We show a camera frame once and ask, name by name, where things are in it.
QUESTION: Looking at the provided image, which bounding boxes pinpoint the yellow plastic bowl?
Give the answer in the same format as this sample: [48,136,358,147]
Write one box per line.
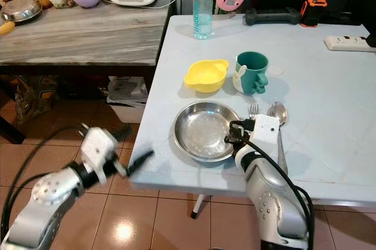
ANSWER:
[183,59,230,93]

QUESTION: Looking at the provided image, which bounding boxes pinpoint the grey marble counter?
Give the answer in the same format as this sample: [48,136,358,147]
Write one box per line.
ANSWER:
[0,1,175,145]

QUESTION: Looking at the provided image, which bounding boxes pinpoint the brown patterned bag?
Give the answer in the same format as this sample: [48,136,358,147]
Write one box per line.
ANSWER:
[13,76,58,123]

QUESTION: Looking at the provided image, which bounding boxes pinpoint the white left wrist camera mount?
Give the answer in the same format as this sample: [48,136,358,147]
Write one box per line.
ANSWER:
[81,127,125,174]

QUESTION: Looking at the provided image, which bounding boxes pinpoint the steel spoon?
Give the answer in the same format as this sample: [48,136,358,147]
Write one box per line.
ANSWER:
[267,102,290,175]

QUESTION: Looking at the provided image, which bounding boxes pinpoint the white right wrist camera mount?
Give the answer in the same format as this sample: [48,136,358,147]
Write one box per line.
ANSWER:
[253,114,281,146]

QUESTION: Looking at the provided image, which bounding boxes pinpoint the small steel bowl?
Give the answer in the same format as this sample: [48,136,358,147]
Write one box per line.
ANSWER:
[1,0,42,24]

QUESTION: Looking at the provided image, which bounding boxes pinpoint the round steel plate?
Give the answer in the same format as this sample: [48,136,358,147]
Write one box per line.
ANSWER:
[173,101,241,163]

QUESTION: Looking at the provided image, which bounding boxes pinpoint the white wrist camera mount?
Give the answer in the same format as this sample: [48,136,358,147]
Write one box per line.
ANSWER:
[81,127,125,174]
[253,114,281,146]

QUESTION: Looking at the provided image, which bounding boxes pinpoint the white table leg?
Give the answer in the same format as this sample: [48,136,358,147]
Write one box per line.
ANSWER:
[190,194,207,221]

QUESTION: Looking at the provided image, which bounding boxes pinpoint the clear plastic water bottle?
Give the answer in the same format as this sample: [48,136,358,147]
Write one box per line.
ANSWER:
[192,0,214,40]

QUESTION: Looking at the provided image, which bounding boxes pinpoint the white power strip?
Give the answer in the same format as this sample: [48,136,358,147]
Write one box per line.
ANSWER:
[324,35,376,53]

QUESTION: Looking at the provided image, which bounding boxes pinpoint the orange handled utensil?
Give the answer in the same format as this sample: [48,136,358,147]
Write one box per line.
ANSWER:
[0,21,17,37]

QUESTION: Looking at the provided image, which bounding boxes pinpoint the white cardboard box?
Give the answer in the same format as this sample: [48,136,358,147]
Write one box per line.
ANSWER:
[106,77,157,125]

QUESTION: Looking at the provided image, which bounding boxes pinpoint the black power tool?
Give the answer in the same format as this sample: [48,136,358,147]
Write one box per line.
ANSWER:
[245,7,304,27]

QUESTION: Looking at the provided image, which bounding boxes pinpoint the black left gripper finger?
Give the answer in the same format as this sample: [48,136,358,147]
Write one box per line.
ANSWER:
[126,149,156,172]

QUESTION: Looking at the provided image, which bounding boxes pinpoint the green ceramic mug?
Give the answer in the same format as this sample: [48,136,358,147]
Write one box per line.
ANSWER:
[232,51,270,95]

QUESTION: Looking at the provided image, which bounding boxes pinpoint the orange and black tool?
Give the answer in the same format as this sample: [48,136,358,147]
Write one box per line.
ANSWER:
[300,0,328,28]

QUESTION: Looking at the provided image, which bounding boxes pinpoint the steel fork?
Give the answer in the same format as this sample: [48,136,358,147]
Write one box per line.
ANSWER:
[248,103,261,119]

